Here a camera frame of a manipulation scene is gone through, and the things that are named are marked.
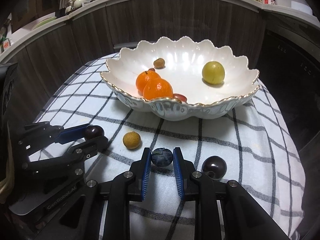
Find dark plum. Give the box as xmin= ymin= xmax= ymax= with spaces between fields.
xmin=84 ymin=125 xmax=105 ymax=141
xmin=202 ymin=155 xmax=227 ymax=181

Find tan longan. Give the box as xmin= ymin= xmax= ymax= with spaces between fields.
xmin=153 ymin=58 xmax=165 ymax=69
xmin=123 ymin=131 xmax=141 ymax=150

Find blueberry dark blue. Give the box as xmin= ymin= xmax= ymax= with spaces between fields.
xmin=151 ymin=148 xmax=173 ymax=167

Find orange mandarin with stem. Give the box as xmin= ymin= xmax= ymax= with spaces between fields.
xmin=136 ymin=70 xmax=160 ymax=94

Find green yellow round fruit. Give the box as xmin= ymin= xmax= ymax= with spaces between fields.
xmin=202 ymin=61 xmax=225 ymax=85

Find person left hand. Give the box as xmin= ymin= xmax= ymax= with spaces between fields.
xmin=1 ymin=124 xmax=15 ymax=204

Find checkered white black cloth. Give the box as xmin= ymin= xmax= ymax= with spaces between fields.
xmin=36 ymin=57 xmax=305 ymax=239

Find white teapot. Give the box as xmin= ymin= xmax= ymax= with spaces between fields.
xmin=72 ymin=0 xmax=87 ymax=9

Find white scalloped ceramic bowl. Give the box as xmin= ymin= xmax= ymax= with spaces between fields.
xmin=100 ymin=36 xmax=260 ymax=121

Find black dishwasher front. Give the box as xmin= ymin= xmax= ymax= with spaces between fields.
xmin=257 ymin=30 xmax=319 ymax=150

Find white rice cooker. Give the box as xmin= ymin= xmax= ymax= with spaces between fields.
xmin=291 ymin=1 xmax=312 ymax=15

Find grey drawer handle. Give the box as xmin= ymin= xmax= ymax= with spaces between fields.
xmin=113 ymin=42 xmax=138 ymax=50

